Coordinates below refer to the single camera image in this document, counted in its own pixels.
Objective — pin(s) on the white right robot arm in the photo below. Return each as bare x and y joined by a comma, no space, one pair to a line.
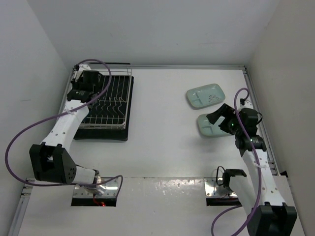
267,212

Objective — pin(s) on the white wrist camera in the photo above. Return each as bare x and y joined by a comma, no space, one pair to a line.
244,103
81,67

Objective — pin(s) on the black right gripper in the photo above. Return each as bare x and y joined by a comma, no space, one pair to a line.
213,117

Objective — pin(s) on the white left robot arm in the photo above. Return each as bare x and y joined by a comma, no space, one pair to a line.
50,160

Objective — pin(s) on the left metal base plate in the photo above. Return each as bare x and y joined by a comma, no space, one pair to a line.
109,189

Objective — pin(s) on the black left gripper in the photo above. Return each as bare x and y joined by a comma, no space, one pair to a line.
75,82

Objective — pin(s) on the metal base plate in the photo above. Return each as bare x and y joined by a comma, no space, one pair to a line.
215,191
109,189

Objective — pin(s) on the black drain tray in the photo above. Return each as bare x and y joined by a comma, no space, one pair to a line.
97,134

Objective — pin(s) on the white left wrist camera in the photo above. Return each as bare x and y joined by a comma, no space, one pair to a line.
81,67

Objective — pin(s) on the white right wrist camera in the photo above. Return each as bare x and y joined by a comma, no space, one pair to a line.
244,103

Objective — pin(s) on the white wire dish rack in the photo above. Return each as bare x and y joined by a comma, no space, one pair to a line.
111,110

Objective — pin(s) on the light green plate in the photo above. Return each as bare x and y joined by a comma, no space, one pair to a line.
210,130
205,96

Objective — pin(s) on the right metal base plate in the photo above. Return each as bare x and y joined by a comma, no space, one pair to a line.
215,191

